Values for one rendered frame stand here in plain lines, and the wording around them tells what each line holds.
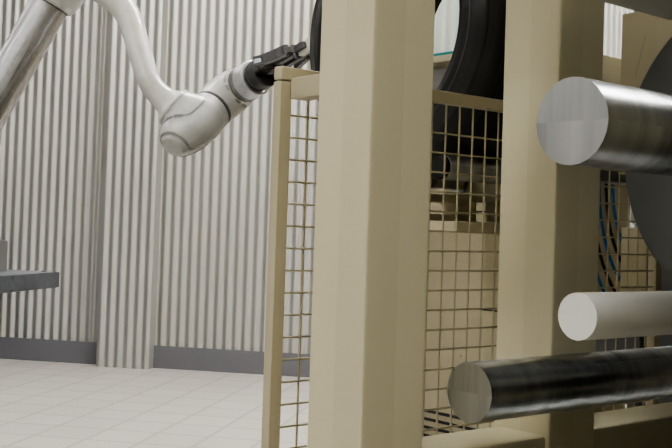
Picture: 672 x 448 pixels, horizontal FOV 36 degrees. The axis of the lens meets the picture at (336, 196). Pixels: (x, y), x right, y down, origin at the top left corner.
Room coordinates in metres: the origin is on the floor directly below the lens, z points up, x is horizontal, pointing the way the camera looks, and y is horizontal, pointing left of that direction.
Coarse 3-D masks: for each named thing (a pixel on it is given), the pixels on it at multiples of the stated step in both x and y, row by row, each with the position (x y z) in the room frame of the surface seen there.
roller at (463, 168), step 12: (456, 156) 1.89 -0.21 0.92; (432, 168) 1.88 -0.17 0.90; (456, 168) 1.86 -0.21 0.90; (468, 168) 1.88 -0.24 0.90; (480, 168) 1.90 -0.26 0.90; (492, 168) 1.93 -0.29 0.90; (456, 180) 1.89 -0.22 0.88; (468, 180) 1.90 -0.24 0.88; (480, 180) 1.92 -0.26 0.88; (492, 180) 1.94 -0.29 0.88
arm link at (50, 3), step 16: (32, 0) 2.70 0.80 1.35; (48, 0) 2.68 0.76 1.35; (64, 0) 2.69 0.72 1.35; (80, 0) 2.73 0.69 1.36; (32, 16) 2.68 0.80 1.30; (48, 16) 2.69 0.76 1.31; (64, 16) 2.73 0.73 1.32; (16, 32) 2.69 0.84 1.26; (32, 32) 2.68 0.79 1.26; (48, 32) 2.71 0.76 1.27; (16, 48) 2.68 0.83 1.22; (32, 48) 2.69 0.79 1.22; (0, 64) 2.68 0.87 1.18; (16, 64) 2.68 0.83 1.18; (32, 64) 2.71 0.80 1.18; (0, 80) 2.68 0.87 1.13; (16, 80) 2.69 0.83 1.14; (0, 96) 2.68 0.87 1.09; (16, 96) 2.71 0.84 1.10; (0, 112) 2.69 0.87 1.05; (0, 128) 2.71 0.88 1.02
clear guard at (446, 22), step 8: (448, 0) 2.88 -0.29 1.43; (456, 0) 2.86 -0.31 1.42; (440, 8) 2.90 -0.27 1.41; (448, 8) 2.88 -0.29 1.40; (456, 8) 2.86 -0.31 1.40; (440, 16) 2.90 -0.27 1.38; (448, 16) 2.88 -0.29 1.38; (456, 16) 2.85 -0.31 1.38; (440, 24) 2.90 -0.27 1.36; (448, 24) 2.88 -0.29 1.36; (456, 24) 2.85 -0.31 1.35; (440, 32) 2.90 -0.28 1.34; (448, 32) 2.88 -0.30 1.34; (456, 32) 2.85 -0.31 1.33; (440, 40) 2.90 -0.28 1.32; (448, 40) 2.88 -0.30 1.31; (440, 48) 2.90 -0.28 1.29; (448, 48) 2.88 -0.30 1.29
